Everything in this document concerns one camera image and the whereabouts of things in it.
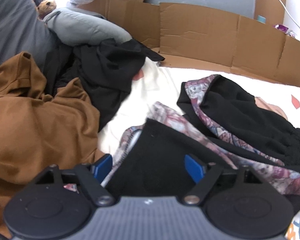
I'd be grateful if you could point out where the cream cartoon bed sheet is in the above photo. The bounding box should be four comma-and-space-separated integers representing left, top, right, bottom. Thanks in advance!
98, 60, 300, 239

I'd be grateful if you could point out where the black floral-lined garment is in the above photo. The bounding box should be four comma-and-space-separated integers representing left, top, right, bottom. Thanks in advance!
101, 74, 300, 208

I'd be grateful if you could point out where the teddy bear with cap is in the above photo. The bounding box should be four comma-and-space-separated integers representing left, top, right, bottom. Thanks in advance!
33, 0, 57, 20

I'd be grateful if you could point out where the pink printed packet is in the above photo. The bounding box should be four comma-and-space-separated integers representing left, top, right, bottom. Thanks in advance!
274, 24, 295, 38

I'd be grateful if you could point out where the brown cardboard sheet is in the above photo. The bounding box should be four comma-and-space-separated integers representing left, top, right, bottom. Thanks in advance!
82, 0, 300, 87

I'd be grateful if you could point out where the light blue cup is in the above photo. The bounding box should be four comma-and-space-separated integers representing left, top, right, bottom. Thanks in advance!
257, 15, 266, 24

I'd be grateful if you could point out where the brown garment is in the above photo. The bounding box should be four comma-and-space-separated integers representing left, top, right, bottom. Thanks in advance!
0, 52, 103, 237

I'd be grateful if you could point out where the black clothes pile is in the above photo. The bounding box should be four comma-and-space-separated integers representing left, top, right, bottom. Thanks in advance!
43, 38, 164, 129

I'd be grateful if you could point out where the dark grey pillow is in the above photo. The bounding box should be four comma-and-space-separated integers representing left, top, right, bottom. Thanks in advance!
0, 0, 58, 70

